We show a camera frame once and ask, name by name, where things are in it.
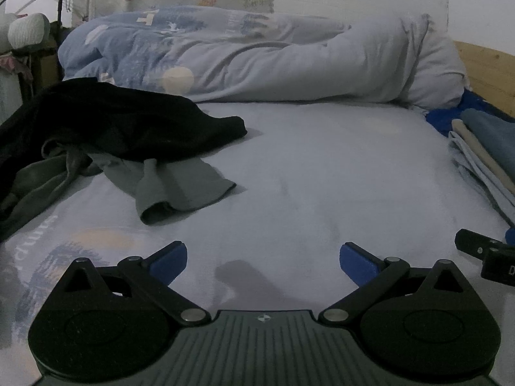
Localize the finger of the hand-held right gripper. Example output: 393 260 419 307
454 229 503 259

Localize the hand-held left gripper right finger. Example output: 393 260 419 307
319 242 485 326

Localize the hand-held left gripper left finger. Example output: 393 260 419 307
40 240 212 327

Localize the black garment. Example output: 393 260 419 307
0 76 247 206

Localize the light striped folded garment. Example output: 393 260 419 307
448 131 515 226

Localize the grey garment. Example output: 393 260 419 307
0 141 237 242

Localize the beige folded garment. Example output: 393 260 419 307
451 118 515 196

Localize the teal folded garment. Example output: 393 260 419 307
461 108 515 170

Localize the royal blue cloth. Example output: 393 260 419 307
426 88 515 138

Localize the wooden headboard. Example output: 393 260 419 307
454 40 515 119

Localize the light blue printed duvet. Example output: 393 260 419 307
58 6 467 110

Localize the brown cardboard box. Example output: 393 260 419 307
30 46 63 90

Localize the white plush toy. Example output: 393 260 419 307
0 13 51 49

